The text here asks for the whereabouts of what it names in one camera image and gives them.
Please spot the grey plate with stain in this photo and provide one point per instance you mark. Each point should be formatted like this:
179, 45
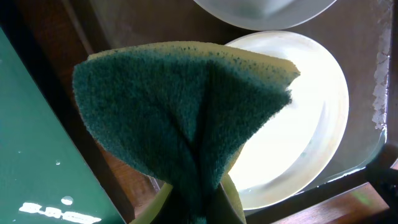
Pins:
265, 14

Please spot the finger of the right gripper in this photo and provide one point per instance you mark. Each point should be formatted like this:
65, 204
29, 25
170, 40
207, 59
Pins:
381, 175

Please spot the white plate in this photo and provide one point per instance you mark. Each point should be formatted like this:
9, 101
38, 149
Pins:
295, 145

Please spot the green yellow sponge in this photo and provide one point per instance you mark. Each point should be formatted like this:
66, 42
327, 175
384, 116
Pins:
180, 112

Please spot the green plastic tray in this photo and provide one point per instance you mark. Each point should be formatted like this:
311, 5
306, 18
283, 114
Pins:
44, 179

